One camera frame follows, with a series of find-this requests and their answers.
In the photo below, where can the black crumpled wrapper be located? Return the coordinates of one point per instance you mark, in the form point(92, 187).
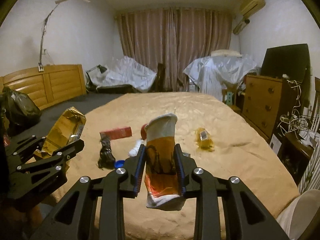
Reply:
point(106, 158)

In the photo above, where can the black television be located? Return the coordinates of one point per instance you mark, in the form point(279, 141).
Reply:
point(291, 60)

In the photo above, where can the red apple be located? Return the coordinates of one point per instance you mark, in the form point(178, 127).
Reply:
point(143, 132)

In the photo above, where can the yellow plastic bottle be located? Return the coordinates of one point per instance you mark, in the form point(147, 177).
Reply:
point(204, 140)

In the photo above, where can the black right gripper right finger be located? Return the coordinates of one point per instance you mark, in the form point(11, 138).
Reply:
point(245, 216)

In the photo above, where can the wooden headboard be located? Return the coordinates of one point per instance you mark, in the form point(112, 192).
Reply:
point(56, 84)

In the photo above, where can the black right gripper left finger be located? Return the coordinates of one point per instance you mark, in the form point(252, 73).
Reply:
point(73, 217)

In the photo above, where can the wooden dresser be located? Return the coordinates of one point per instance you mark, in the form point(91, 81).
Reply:
point(266, 100)

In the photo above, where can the blue bottle cap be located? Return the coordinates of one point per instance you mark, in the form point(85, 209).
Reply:
point(119, 164)

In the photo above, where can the air conditioner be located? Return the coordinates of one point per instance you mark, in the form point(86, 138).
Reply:
point(250, 7)

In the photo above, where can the white pillow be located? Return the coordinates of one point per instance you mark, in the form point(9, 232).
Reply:
point(225, 52)

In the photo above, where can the black garbage bag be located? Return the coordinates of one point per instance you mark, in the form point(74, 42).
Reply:
point(20, 110)

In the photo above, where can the left white plastic cover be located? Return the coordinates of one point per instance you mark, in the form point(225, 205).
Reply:
point(127, 72)

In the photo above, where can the white plastic cover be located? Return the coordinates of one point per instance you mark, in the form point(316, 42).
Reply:
point(214, 74)
point(127, 72)

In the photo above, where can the pink curtain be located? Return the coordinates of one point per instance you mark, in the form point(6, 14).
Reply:
point(173, 37)

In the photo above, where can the red carton box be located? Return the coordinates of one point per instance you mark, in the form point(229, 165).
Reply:
point(117, 133)

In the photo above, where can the striped cloth cover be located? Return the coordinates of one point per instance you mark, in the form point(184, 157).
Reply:
point(311, 179)

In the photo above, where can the orange white snack bag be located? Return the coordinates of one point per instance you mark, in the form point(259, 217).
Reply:
point(161, 179)

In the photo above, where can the black desk lamp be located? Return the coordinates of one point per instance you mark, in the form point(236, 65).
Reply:
point(92, 78)

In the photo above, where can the white tissue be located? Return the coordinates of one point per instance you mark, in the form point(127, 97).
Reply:
point(134, 151)

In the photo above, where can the gold foil bag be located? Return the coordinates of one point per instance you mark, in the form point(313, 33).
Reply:
point(68, 128)

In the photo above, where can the right white plastic cover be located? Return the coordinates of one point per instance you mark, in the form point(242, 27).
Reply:
point(214, 74)

